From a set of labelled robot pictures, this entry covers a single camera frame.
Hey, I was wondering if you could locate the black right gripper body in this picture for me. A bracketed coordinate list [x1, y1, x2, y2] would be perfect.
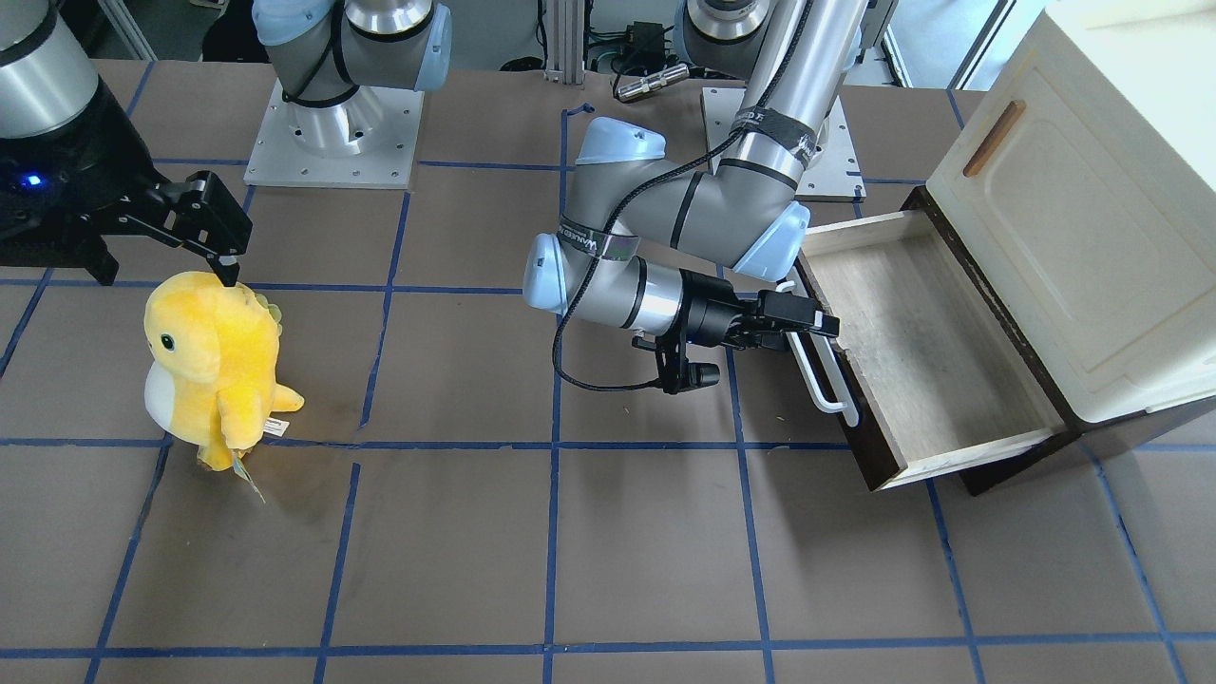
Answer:
[1, 82, 167, 268]

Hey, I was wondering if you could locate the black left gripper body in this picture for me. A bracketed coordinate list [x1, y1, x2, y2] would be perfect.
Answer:
[676, 270, 764, 353]

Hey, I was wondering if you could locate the white drawer handle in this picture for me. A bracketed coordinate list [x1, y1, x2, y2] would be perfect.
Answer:
[776, 279, 861, 428]

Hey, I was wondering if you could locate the dark wooden drawer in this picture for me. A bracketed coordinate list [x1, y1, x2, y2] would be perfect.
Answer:
[796, 187, 1080, 494]

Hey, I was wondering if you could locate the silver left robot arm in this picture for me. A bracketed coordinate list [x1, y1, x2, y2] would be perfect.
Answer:
[522, 1, 889, 336]

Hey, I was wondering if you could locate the yellow plush dinosaur toy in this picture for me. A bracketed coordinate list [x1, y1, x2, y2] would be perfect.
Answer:
[142, 271, 305, 482]

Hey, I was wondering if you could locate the silver metal connector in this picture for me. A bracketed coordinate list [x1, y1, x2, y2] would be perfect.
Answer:
[613, 65, 689, 103]

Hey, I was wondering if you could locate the cream white cabinet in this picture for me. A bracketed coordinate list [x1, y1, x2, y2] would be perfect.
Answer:
[927, 1, 1215, 424]

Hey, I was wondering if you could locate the aluminium frame post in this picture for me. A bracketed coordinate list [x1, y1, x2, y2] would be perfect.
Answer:
[541, 0, 587, 86]

